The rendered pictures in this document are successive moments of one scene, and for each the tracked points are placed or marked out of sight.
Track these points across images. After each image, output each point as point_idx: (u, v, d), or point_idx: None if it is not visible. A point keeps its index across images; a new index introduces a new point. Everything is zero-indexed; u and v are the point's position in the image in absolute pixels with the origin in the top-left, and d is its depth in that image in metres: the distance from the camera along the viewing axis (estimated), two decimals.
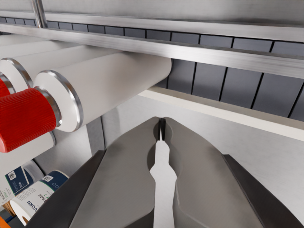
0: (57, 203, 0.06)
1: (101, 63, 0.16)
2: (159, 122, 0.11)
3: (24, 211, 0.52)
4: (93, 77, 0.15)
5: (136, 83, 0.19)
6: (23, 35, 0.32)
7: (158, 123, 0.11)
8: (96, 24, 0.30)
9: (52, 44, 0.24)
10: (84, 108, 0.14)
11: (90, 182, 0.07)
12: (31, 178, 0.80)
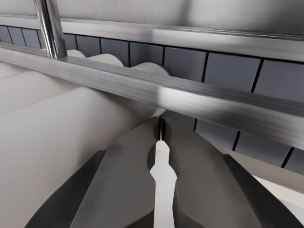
0: (57, 203, 0.06)
1: (39, 123, 0.08)
2: (159, 122, 0.11)
3: None
4: (7, 169, 0.07)
5: None
6: None
7: (158, 123, 0.11)
8: (145, 42, 0.17)
9: (6, 68, 0.15)
10: None
11: (90, 182, 0.07)
12: None
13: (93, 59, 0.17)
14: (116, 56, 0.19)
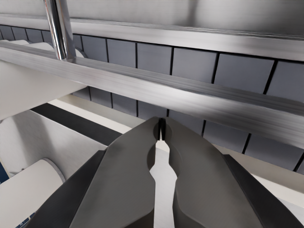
0: (57, 203, 0.06)
1: None
2: (159, 122, 0.11)
3: None
4: None
5: (17, 99, 0.16)
6: None
7: (158, 123, 0.11)
8: (154, 43, 0.17)
9: None
10: None
11: (90, 182, 0.07)
12: (33, 212, 0.67)
13: (26, 45, 0.22)
14: (49, 43, 0.24)
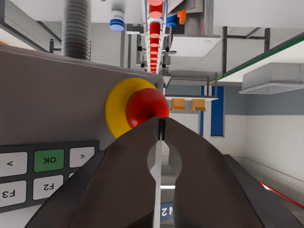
0: (57, 203, 0.06)
1: None
2: (159, 122, 0.11)
3: None
4: None
5: None
6: None
7: (159, 123, 0.11)
8: None
9: None
10: None
11: (90, 182, 0.07)
12: None
13: None
14: None
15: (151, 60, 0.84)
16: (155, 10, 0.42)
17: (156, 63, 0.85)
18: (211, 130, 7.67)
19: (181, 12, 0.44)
